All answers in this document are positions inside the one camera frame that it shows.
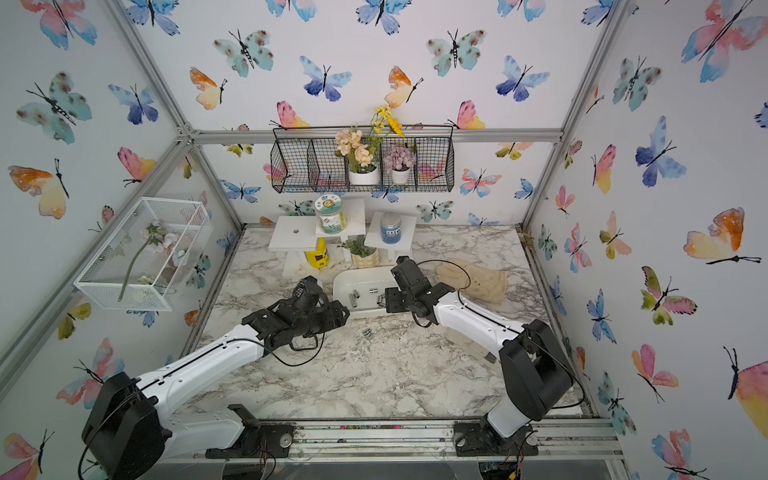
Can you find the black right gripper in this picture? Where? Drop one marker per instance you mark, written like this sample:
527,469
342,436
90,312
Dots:
390,300

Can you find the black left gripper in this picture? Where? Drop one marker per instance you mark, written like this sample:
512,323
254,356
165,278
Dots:
334,317

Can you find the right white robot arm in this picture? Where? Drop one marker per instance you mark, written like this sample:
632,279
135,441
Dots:
535,370

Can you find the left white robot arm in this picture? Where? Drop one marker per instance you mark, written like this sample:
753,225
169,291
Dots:
131,425

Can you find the white plastic storage box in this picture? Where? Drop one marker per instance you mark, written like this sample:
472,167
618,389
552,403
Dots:
362,280

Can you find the small potted green plant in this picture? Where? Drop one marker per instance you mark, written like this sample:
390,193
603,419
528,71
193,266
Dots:
362,256

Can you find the blue can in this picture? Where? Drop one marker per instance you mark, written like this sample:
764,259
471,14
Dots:
390,228

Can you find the beige work glove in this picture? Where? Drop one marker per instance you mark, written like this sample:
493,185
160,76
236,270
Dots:
474,281

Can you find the white tiered display stand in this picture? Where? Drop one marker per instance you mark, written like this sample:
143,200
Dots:
296,235

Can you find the green lidded white jar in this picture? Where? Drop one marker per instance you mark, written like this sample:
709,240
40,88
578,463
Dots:
330,213

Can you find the purple flowers in white pot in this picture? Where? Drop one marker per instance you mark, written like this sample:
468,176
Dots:
400,161

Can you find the peach flowers in white pot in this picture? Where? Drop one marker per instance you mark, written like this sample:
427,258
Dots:
362,156

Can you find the artificial pink flower stem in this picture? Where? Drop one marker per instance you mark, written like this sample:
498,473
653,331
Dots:
157,241

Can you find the yellow artificial flower sprig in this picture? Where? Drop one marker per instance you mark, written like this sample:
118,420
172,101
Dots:
383,121

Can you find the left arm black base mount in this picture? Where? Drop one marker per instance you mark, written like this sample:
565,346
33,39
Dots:
259,439

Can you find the black wire wall basket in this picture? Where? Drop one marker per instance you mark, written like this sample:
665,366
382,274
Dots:
303,160

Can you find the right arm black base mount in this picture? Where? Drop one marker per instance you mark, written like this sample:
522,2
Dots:
477,438

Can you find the white mesh wall box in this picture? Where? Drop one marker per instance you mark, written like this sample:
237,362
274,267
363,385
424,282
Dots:
186,264

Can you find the aluminium front rail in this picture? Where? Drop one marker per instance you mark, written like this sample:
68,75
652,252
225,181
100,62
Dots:
425,440

